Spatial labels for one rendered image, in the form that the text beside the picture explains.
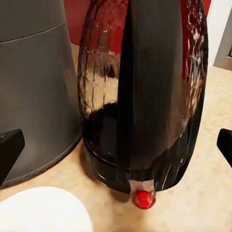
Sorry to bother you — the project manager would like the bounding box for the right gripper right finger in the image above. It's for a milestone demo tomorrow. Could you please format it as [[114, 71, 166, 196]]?
[[217, 128, 232, 167]]

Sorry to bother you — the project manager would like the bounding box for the saucer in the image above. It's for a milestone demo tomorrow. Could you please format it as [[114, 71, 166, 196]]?
[[0, 187, 92, 232]]

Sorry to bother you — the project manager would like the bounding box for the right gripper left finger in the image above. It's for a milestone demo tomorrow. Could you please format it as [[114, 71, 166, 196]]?
[[0, 129, 25, 187]]

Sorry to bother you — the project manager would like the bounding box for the electric kettle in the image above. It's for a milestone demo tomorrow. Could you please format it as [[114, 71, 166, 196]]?
[[77, 0, 208, 209]]

